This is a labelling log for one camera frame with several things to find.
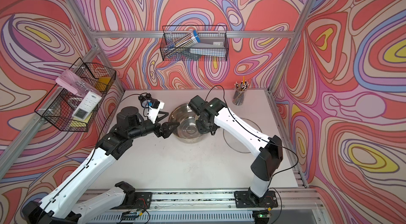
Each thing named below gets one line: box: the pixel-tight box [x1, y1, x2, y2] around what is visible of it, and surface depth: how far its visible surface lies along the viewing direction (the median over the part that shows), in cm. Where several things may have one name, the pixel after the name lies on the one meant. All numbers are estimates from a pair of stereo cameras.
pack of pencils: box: [163, 29, 201, 59], surface depth 81 cm
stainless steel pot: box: [168, 103, 202, 144], surface depth 99 cm
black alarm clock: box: [137, 92, 153, 109], surface depth 107 cm
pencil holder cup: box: [231, 76, 250, 106], surface depth 104 cm
